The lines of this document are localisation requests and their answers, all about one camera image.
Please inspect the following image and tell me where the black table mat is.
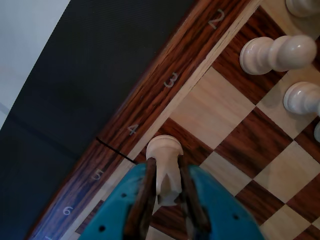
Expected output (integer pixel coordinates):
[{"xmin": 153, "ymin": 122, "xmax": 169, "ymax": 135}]
[{"xmin": 0, "ymin": 0, "xmax": 198, "ymax": 240}]

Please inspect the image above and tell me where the white chess knight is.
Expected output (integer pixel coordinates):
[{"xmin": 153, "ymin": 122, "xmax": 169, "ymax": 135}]
[{"xmin": 145, "ymin": 134, "xmax": 184, "ymax": 207}]

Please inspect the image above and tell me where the wooden folding chessboard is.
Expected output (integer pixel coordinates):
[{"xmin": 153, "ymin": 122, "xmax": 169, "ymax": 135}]
[{"xmin": 24, "ymin": 0, "xmax": 320, "ymax": 240}]

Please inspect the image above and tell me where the white chess rook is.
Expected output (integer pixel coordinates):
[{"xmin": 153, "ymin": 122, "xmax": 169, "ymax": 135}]
[{"xmin": 285, "ymin": 0, "xmax": 320, "ymax": 18}]

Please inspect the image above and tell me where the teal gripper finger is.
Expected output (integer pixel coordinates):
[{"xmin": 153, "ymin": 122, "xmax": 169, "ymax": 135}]
[
  {"xmin": 79, "ymin": 159, "xmax": 157, "ymax": 240},
  {"xmin": 178, "ymin": 163, "xmax": 263, "ymax": 240}
]

